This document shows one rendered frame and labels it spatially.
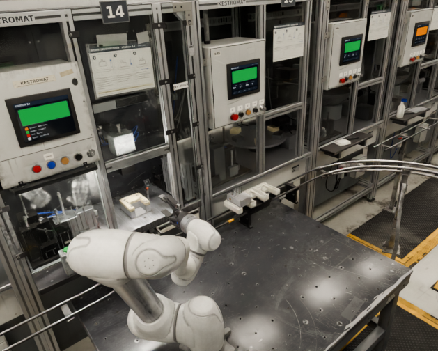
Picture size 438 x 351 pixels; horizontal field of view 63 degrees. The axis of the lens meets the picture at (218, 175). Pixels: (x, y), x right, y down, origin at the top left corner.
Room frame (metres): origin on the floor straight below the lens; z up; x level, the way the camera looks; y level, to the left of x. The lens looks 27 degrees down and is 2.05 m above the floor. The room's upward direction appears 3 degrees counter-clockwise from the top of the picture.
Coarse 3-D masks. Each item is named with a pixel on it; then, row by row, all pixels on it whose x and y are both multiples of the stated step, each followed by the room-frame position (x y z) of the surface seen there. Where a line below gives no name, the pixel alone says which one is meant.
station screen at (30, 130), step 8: (56, 96) 1.48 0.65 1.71; (64, 96) 1.50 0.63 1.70; (16, 104) 1.39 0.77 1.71; (24, 104) 1.40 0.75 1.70; (32, 104) 1.42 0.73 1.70; (40, 104) 1.44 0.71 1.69; (16, 112) 1.38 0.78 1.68; (48, 120) 1.44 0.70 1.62; (56, 120) 1.46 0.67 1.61; (64, 120) 1.48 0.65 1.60; (72, 120) 1.50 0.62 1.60; (24, 128) 1.39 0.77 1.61; (32, 128) 1.40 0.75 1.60; (40, 128) 1.42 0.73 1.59; (48, 128) 1.44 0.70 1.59; (56, 128) 1.46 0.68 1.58; (64, 128) 1.48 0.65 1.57; (72, 128) 1.50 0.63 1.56; (24, 136) 1.38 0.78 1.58; (32, 136) 1.40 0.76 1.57; (40, 136) 1.42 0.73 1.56; (48, 136) 1.43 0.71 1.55
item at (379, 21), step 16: (336, 0) 2.69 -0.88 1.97; (352, 0) 2.80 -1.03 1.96; (384, 0) 3.06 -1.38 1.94; (336, 16) 2.70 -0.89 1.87; (352, 16) 2.81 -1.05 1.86; (368, 16) 2.94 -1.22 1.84; (384, 16) 3.07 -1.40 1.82; (368, 32) 2.95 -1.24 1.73; (384, 32) 3.09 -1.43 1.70; (368, 48) 2.98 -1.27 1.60; (368, 64) 3.00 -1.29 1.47; (336, 96) 2.75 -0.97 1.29; (368, 96) 3.37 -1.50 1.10; (384, 96) 3.20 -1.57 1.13; (336, 112) 2.77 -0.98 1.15; (320, 128) 2.65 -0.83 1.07; (336, 128) 2.78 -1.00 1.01; (320, 144) 2.66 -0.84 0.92
